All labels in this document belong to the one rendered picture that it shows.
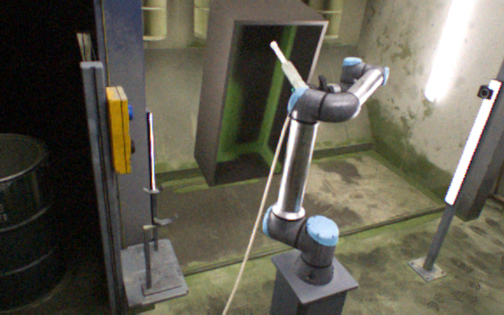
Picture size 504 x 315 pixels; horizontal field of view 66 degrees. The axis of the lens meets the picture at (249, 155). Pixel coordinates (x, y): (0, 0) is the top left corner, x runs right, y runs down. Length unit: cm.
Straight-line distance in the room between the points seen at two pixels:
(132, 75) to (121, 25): 21
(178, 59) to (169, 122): 60
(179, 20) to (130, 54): 202
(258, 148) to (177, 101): 91
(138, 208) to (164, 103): 170
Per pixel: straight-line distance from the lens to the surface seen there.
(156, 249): 176
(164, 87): 365
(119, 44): 172
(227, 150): 310
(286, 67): 205
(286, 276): 191
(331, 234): 177
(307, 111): 158
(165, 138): 356
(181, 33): 375
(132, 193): 202
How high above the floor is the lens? 198
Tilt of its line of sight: 28 degrees down
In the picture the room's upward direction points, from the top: 5 degrees clockwise
